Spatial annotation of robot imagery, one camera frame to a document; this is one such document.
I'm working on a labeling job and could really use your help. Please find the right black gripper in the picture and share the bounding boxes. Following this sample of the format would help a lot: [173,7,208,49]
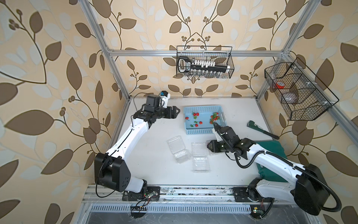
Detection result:
[206,139,232,152]

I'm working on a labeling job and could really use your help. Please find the clear clamshell container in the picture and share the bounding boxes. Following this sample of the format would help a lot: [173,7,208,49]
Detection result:
[209,140,226,155]
[167,136,192,163]
[191,142,210,173]

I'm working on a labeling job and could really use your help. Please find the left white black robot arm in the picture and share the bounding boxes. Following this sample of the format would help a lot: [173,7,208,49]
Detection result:
[94,105,180,193]

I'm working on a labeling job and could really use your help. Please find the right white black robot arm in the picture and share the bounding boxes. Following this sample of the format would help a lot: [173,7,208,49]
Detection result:
[208,122,342,216]

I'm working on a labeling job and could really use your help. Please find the strawberries in blue basket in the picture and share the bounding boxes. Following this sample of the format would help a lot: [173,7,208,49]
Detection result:
[184,112,224,128]

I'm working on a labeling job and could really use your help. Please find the blue plastic basket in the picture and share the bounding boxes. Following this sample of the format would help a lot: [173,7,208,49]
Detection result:
[184,105,227,135]

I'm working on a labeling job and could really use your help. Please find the green pipe wrench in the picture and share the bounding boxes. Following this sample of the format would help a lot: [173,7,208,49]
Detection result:
[247,120,280,140]

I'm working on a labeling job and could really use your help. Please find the black white tool set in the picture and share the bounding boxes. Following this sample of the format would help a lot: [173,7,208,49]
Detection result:
[176,57,232,73]

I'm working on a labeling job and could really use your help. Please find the red tape roll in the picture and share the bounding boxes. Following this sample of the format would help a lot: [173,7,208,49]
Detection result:
[275,81,286,89]

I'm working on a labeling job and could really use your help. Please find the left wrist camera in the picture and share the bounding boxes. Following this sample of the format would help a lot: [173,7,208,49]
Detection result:
[159,91,171,108]

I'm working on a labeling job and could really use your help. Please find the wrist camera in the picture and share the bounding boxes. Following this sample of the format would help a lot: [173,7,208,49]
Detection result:
[159,91,171,108]
[213,123,241,145]

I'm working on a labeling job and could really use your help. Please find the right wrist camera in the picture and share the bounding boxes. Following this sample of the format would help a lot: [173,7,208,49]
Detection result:
[213,123,241,145]

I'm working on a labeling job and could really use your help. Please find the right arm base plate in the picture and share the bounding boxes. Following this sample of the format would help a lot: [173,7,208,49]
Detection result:
[232,187,272,203]

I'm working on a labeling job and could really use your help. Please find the back black wire basket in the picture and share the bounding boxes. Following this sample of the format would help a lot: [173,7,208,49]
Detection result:
[176,45,235,79]

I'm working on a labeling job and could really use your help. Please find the black wire basket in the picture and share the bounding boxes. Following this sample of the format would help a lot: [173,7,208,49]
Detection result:
[176,45,235,79]
[264,57,339,121]

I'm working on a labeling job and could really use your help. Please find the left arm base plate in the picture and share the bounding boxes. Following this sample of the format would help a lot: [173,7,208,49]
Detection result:
[122,186,161,202]

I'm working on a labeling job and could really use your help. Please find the black corrugated cable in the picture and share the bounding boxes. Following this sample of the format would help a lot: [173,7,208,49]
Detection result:
[212,121,342,212]

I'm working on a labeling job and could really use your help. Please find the right black wire basket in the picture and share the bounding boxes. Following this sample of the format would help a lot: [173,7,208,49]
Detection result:
[264,57,339,121]

